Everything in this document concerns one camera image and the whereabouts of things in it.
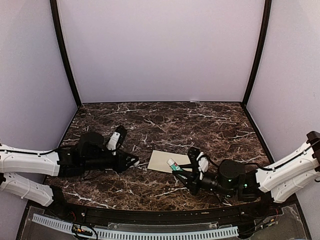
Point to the cream paper envelope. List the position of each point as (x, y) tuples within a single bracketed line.
[(159, 161)]

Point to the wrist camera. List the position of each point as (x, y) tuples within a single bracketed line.
[(116, 140), (198, 160)]

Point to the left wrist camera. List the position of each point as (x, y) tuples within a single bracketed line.
[(116, 140)]

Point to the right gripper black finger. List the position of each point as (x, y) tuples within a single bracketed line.
[(184, 180), (186, 168)]

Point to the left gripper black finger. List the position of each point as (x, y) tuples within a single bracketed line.
[(129, 165), (130, 157)]

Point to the white slotted cable duct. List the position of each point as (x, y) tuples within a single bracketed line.
[(121, 231)]

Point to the black enclosure frame post left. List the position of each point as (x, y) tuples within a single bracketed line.
[(63, 51)]

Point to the black enclosure frame post right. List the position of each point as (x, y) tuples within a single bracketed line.
[(259, 51)]

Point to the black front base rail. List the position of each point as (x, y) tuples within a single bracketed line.
[(239, 215)]

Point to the black enclosure frame post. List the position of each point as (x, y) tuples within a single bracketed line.
[(259, 51), (63, 51)]

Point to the green white glue stick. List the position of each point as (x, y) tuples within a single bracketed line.
[(173, 165)]

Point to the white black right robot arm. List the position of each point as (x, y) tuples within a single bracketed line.
[(250, 181)]

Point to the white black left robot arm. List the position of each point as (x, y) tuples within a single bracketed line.
[(92, 152)]

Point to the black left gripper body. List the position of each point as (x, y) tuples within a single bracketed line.
[(96, 164)]

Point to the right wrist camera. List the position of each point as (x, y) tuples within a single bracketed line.
[(198, 160)]

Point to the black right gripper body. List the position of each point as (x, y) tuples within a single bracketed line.
[(194, 182)]

